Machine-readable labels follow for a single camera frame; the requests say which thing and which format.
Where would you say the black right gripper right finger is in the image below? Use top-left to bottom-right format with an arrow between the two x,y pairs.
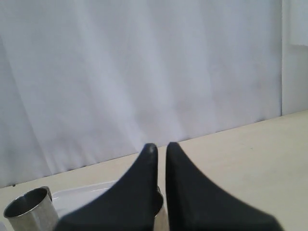
166,142 -> 282,231

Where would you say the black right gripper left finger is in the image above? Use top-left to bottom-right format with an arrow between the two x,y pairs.
55,143 -> 158,231

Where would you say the steel mug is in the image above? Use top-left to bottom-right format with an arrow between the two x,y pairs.
3,186 -> 59,231

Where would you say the white plastic tray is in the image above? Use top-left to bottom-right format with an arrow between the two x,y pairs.
52,181 -> 116,218

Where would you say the white curtain backdrop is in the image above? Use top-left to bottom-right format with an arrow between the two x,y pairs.
0,0 -> 308,189

